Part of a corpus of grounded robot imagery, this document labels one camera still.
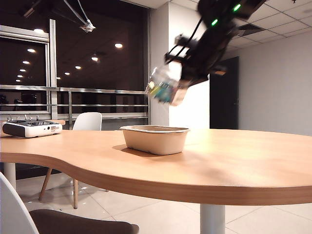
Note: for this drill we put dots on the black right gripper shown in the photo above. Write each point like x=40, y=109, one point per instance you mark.
x=207, y=53

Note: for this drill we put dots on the clear plastic clip jar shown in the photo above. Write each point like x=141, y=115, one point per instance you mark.
x=163, y=92

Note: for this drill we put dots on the dark door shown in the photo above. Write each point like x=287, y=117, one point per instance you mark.
x=224, y=109

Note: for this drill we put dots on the white square column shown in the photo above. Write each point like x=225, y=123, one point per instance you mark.
x=159, y=29

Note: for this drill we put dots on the beige paper pulp tray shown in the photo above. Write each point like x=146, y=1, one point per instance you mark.
x=156, y=142

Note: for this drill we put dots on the ceiling air vent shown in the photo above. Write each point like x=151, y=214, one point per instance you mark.
x=251, y=29

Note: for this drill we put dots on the metal bar railing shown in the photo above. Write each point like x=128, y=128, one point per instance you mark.
x=97, y=90

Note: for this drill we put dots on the white chair wooden legs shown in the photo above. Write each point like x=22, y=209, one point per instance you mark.
x=87, y=122

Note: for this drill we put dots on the white round table leg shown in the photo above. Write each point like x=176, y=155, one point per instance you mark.
x=213, y=219
x=10, y=175

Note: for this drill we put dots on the white remote controller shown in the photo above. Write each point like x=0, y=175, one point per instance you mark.
x=31, y=129

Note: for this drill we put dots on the white chair brown cushion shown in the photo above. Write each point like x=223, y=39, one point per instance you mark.
x=85, y=223

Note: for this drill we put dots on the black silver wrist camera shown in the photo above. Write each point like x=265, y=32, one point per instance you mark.
x=179, y=38

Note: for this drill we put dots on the white window frame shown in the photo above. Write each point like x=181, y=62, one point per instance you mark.
x=52, y=61

